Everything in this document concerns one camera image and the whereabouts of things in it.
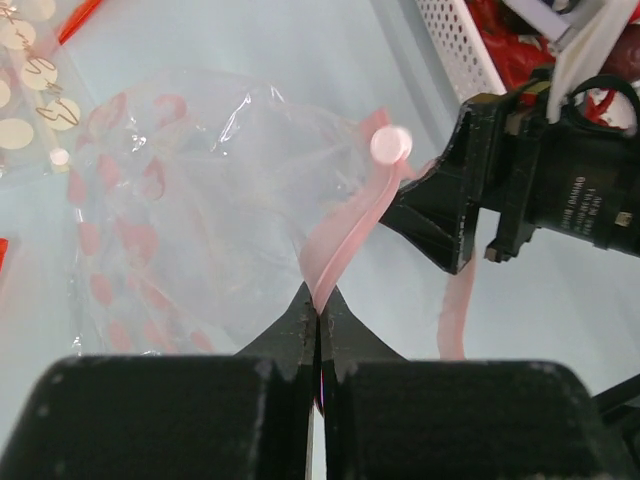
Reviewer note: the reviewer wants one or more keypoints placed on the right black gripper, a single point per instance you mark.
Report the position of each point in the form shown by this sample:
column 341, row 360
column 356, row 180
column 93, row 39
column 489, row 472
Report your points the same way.
column 575, row 177

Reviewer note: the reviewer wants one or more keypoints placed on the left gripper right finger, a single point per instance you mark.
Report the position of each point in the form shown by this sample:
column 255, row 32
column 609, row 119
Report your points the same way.
column 387, row 417

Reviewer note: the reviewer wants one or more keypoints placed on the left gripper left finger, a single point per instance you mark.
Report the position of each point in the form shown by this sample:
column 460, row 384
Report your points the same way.
column 244, row 416

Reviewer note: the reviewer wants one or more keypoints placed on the pink dotted zip bag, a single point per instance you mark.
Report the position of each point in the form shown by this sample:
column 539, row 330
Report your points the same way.
column 204, row 200

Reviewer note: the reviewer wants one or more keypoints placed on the pile of zip bags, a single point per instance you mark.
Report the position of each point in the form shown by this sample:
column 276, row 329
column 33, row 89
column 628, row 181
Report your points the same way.
column 44, row 106

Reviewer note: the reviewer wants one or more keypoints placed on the white perforated basket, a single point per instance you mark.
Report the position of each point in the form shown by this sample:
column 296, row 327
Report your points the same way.
column 460, row 47

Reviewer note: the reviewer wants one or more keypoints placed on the red lobster toy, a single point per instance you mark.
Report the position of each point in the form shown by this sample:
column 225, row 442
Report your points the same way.
column 516, row 48

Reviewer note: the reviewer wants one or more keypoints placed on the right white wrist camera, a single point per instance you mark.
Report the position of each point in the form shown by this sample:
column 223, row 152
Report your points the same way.
column 582, row 33

